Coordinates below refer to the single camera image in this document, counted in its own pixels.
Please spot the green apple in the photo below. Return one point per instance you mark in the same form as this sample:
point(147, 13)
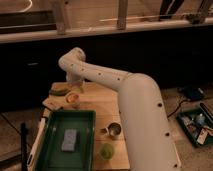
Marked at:
point(107, 151)

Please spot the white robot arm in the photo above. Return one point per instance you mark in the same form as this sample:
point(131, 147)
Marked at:
point(145, 125)

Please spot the metal cup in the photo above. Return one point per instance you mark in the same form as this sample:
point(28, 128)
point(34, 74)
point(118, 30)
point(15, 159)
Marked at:
point(113, 130)

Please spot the black power adapter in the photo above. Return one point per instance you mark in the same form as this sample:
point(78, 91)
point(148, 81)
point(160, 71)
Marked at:
point(193, 94)

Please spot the wooden railing beam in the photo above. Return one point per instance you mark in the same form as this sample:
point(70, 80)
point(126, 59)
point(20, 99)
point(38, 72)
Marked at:
point(93, 31)

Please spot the green toolbox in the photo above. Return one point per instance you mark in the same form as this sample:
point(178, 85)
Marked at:
point(197, 124)

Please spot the green plastic tray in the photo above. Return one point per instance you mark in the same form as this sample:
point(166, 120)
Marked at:
point(51, 157)

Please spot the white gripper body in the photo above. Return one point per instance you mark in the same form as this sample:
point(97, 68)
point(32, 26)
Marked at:
point(75, 82)

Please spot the grey sponge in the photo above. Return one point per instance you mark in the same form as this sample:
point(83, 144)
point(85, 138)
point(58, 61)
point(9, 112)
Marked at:
point(69, 140)

